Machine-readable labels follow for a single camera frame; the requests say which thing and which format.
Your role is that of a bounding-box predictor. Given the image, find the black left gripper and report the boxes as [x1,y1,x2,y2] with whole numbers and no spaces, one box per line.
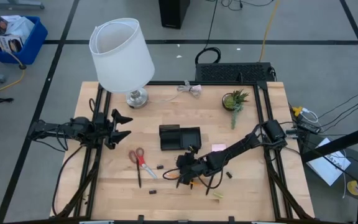
[93,108,134,150]

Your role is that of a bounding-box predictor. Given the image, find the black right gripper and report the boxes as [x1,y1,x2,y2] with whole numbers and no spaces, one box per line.
[176,154,215,188]

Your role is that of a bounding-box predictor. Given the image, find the red-handled scissors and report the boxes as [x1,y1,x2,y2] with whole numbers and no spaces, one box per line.
[128,147,158,180]

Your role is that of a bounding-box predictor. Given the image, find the black mesh desk organizer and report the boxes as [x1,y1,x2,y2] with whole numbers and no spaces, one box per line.
[158,124,203,152]

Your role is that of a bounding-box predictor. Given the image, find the white shade silver table lamp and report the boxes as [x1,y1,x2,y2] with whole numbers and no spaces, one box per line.
[88,17,156,110]

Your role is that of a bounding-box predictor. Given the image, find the potted succulent plant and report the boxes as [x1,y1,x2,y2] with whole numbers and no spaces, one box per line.
[221,88,250,131]

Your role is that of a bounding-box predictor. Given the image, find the black vented computer case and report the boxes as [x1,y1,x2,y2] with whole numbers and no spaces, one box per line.
[195,62,277,83]

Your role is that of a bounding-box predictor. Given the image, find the blue plastic bin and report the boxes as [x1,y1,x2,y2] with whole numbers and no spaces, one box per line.
[0,15,49,66]

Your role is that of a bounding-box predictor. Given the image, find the black computer tower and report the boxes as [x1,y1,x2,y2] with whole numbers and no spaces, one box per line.
[158,0,191,30]

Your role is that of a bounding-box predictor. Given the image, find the black power adapter box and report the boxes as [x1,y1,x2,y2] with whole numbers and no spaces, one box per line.
[296,121,322,135]

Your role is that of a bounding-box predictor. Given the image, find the white printed package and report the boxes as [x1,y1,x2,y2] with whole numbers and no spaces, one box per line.
[0,34,25,54]
[0,14,35,40]

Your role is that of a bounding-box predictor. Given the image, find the white paper booklet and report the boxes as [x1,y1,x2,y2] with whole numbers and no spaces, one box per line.
[306,137,352,187]

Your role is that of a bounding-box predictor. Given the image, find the black diagonal beam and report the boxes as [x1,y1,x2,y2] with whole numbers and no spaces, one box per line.
[301,121,358,163]

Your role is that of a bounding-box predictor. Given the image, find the yellow and blue round sticker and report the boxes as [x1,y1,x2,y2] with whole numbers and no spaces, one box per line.
[346,179,358,197]

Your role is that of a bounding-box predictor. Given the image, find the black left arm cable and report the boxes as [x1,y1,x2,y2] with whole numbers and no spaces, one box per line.
[51,143,85,218]

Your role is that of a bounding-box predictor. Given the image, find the bundled white lamp cord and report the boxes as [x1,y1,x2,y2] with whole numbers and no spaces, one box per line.
[149,80,203,105]

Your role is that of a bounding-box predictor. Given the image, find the black metal table frame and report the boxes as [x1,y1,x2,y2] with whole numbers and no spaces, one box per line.
[50,80,315,224]

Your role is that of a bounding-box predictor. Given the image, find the black coiled floor cable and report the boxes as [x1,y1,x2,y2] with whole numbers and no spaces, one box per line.
[194,0,223,66]

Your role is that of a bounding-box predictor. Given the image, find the yellow floor cable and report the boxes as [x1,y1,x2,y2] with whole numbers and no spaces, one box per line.
[0,26,27,98]

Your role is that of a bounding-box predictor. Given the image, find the yellow hanging cable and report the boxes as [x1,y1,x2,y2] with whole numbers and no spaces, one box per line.
[258,0,282,62]

